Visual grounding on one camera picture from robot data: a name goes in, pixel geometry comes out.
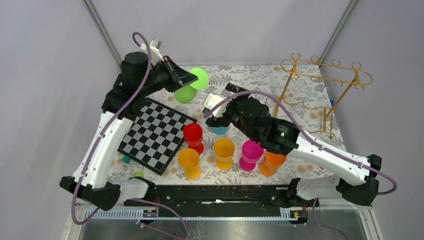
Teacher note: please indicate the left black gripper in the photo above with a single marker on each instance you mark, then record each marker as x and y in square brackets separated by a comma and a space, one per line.
[178, 77]

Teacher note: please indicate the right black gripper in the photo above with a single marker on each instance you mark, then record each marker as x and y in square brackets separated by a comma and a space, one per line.
[222, 120]

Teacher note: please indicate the green plastic wine glass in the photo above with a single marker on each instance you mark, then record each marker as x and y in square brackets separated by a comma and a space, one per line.
[188, 92]

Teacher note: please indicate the gold wire glass rack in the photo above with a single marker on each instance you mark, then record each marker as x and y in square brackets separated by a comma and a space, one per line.
[360, 79]

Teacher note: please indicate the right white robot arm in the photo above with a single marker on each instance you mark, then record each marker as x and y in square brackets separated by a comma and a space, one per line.
[352, 177]

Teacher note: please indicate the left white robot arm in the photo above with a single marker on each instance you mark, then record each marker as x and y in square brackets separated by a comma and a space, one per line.
[139, 77]

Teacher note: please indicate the blue plastic wine glass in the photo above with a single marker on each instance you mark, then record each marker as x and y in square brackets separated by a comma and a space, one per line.
[221, 130]

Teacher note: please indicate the magenta plastic wine glass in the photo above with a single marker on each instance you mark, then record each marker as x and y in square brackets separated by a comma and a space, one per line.
[251, 152]

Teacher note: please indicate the amber plastic wine glass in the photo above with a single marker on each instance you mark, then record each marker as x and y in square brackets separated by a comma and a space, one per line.
[224, 150]

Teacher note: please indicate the orange plastic wine glass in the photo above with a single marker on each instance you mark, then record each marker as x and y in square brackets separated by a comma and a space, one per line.
[271, 162]

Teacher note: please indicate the red plastic wine glass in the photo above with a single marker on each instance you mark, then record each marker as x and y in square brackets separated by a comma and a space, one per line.
[193, 136]

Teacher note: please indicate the yellow plastic wine glass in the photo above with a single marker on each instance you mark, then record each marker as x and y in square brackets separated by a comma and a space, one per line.
[189, 160]

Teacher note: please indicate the floral table mat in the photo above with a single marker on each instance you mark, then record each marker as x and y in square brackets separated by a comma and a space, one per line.
[304, 99]

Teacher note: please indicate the black white checkerboard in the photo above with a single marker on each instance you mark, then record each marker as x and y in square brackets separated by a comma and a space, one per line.
[155, 136]

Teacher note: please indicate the small teal block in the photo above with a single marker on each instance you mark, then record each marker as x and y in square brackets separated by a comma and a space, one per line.
[126, 159]

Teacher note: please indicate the small green block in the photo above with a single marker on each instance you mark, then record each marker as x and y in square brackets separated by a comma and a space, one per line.
[139, 174]

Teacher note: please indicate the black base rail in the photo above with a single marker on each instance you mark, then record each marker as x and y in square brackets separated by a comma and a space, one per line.
[209, 201]

